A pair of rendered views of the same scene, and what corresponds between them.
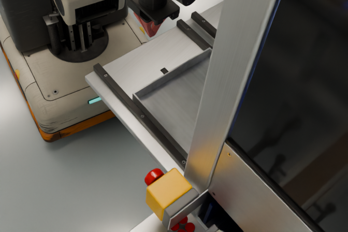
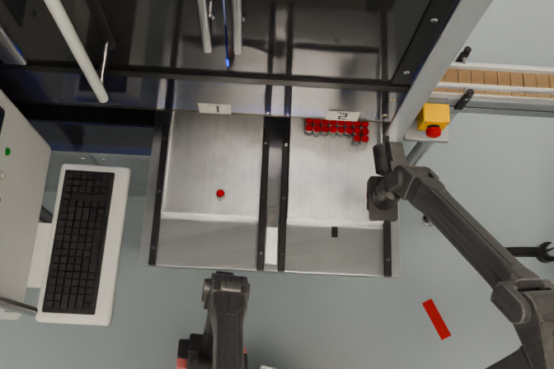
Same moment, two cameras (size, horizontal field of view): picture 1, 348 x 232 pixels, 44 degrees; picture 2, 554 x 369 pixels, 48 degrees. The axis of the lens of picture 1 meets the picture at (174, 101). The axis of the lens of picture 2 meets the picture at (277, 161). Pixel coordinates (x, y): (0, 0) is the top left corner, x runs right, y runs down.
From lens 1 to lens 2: 1.38 m
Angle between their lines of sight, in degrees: 51
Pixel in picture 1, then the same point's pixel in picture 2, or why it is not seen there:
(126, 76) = (368, 251)
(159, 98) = (359, 212)
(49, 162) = not seen: outside the picture
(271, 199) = not seen: hidden behind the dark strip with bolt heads
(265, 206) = not seen: hidden behind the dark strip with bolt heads
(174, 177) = (429, 114)
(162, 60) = (327, 244)
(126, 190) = (321, 304)
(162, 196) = (444, 110)
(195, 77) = (316, 208)
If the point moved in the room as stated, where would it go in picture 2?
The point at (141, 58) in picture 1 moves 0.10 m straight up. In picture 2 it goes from (343, 259) to (349, 253)
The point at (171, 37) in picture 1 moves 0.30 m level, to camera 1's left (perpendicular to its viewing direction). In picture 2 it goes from (299, 263) to (377, 351)
